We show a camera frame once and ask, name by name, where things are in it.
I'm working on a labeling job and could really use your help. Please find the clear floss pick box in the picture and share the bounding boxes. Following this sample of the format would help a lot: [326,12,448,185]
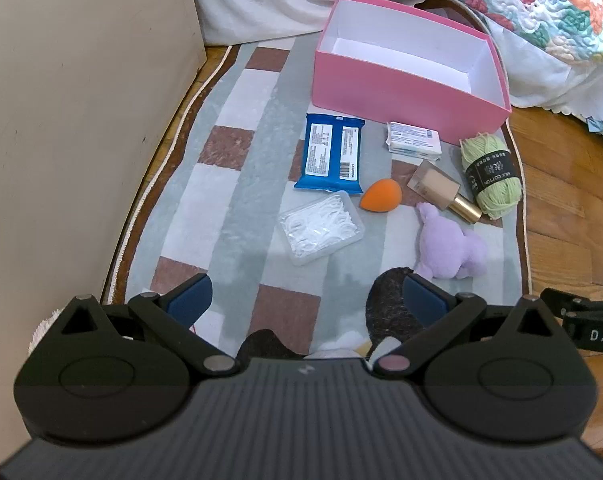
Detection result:
[276,190,366,267]

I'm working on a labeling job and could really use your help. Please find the checked grey brown rug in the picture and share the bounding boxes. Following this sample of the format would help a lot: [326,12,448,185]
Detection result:
[102,42,535,361]

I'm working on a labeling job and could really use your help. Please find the green yarn ball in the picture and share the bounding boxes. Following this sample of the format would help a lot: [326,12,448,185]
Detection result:
[459,130,525,221]

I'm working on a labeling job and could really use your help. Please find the orange makeup sponge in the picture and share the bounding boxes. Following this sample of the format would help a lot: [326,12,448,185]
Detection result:
[360,178,403,212]

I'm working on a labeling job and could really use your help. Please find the beige foundation bottle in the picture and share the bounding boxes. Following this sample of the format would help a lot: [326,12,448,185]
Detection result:
[414,160,483,223]

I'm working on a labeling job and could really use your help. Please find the blue wet wipes packet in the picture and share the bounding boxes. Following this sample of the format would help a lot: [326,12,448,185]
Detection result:
[294,112,367,195]

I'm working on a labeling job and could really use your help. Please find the white tissue pack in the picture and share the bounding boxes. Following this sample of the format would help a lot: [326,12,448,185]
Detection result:
[385,121,443,157]

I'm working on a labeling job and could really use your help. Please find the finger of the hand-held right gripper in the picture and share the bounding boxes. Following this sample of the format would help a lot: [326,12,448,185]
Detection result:
[539,287,603,317]

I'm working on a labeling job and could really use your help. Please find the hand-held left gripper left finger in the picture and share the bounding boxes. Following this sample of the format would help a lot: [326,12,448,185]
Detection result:
[44,274,240,377]

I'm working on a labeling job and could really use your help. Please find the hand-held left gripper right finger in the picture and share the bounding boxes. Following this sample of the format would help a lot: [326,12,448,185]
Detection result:
[369,275,567,378]

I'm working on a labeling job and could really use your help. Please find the pink cardboard box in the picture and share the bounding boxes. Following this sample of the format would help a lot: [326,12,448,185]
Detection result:
[311,0,512,147]

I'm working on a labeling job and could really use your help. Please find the purple plush toy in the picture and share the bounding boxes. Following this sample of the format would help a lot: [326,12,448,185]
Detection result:
[414,201,489,281]

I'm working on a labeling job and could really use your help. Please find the white fluffy cloth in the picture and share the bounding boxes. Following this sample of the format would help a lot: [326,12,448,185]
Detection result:
[29,307,65,356]

